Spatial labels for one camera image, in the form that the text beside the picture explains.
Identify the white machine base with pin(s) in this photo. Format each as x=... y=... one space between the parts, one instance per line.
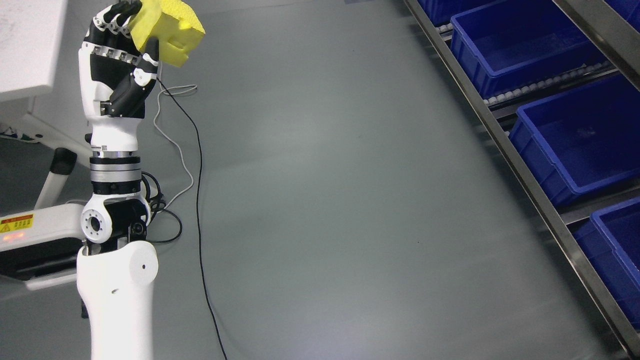
x=39 y=247

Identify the blue bin centre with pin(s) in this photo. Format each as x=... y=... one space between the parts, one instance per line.
x=581 y=142

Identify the blue bin top corner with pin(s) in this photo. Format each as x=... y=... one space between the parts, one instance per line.
x=439 y=12

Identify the white table top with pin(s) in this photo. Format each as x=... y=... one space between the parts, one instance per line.
x=30 y=41

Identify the blue bin upper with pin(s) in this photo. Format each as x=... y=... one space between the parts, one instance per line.
x=508 y=44

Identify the blue bin lower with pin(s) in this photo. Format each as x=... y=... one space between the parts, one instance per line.
x=610 y=240

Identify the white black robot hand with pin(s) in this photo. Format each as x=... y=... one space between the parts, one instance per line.
x=115 y=77

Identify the yellow foam block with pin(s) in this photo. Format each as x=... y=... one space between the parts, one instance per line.
x=174 y=23

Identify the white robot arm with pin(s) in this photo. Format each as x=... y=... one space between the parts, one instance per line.
x=117 y=266

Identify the metal shelf rack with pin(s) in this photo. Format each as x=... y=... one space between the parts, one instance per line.
x=626 y=338

